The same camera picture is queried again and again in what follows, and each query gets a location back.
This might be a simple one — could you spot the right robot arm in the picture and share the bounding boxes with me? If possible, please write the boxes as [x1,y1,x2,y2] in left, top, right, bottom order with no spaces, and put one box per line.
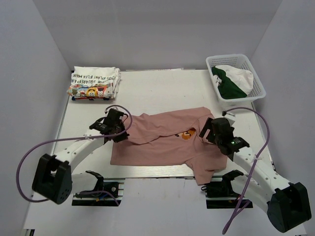
[200,118,312,233]

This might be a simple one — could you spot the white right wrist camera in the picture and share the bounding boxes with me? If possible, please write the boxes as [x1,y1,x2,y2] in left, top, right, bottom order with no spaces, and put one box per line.
[222,111,236,126]

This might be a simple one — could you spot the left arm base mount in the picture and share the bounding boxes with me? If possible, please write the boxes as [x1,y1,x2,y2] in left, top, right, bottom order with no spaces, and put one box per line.
[71,179,125,207]

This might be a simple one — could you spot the green and white t shirt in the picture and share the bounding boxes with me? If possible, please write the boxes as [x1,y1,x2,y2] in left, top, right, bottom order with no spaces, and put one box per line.
[211,65,254,100]

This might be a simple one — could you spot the pink t shirt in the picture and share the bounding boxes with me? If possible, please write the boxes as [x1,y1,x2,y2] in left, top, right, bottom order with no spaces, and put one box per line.
[110,107,227,185]

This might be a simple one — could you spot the white plastic basket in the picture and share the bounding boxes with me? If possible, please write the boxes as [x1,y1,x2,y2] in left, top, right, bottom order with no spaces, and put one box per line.
[206,54,266,109]

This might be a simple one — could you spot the white printed t shirt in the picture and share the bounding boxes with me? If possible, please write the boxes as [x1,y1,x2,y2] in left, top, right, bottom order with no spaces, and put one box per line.
[67,66,121,100]

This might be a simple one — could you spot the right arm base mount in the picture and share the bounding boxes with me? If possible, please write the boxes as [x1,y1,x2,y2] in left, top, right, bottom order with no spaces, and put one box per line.
[201,178,240,209]

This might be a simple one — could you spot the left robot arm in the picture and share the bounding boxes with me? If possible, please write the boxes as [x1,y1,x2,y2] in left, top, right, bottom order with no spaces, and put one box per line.
[32,105,132,205]

